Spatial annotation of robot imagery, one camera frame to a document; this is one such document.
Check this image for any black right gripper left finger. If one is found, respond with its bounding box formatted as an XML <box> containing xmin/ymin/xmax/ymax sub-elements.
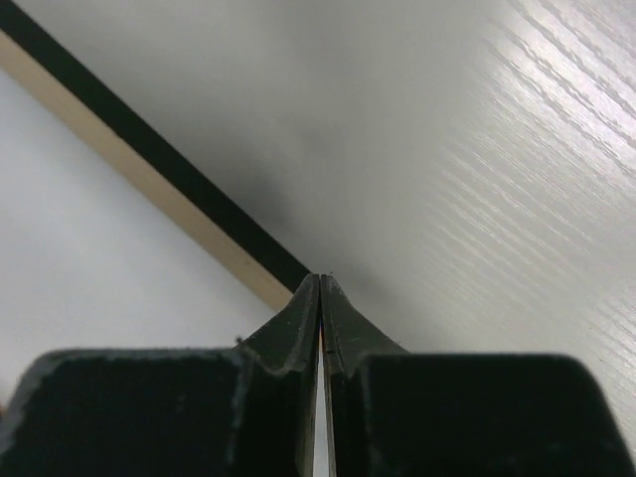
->
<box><xmin>1</xmin><ymin>274</ymin><xmax>319</xmax><ymax>476</ymax></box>

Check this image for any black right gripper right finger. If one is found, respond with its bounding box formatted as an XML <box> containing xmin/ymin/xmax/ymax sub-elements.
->
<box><xmin>320</xmin><ymin>275</ymin><xmax>635</xmax><ymax>476</ymax></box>

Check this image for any wooden picture frame black front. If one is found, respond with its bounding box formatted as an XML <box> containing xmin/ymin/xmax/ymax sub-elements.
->
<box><xmin>1</xmin><ymin>1</ymin><xmax>308</xmax><ymax>310</ymax></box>

